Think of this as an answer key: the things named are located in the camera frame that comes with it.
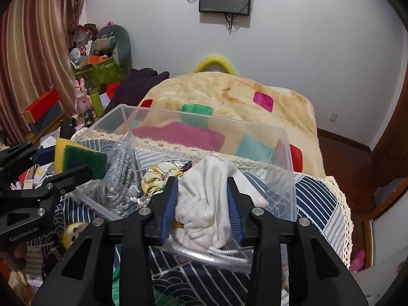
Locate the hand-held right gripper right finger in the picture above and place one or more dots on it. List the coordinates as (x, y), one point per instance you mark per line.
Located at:
(235, 216)

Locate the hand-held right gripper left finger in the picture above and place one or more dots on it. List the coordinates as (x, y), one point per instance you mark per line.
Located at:
(169, 212)

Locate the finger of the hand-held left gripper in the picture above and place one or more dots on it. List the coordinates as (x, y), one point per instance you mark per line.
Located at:
(68, 177)
(44, 155)

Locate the yellow green sponge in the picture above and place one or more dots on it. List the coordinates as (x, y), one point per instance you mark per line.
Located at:
(81, 161)

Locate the white towel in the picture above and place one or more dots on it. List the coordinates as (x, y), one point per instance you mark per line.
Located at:
(204, 197)

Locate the clear plastic box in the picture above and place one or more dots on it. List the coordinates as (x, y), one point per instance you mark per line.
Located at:
(197, 124)

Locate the yellow floral cloth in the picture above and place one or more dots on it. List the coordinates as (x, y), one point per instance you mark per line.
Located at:
(154, 175)

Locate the red and grey box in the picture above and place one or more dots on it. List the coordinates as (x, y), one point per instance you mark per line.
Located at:
(43, 108)

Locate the yellow duck toy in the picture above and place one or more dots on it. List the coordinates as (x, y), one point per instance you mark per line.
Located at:
(73, 232)

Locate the silver metallic cloth in bag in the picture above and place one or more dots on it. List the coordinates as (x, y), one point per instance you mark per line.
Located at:
(121, 181)

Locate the pink rabbit plush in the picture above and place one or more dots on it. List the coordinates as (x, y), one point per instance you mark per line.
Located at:
(82, 97)

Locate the green bottle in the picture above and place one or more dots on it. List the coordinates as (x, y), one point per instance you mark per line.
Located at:
(96, 103)

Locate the blue white patterned tablecloth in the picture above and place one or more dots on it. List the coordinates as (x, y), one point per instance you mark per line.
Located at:
(314, 197)

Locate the green patterned box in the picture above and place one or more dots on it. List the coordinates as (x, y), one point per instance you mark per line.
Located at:
(103, 73)

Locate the striped brown curtain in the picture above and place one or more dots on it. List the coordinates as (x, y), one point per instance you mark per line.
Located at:
(35, 47)

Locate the beige blanket with coloured squares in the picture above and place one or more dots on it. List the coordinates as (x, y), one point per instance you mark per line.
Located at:
(242, 108)

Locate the dark purple garment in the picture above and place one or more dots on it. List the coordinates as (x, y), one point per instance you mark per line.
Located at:
(134, 86)

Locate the pink slipper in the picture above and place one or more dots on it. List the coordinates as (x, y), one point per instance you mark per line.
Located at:
(358, 259)

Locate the grey green plush toy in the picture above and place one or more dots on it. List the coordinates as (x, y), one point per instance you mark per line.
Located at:
(119, 43)

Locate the wooden cabinet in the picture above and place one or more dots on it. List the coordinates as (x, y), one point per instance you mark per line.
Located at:
(393, 127)

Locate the white wall socket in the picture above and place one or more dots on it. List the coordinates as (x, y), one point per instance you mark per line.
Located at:
(333, 117)

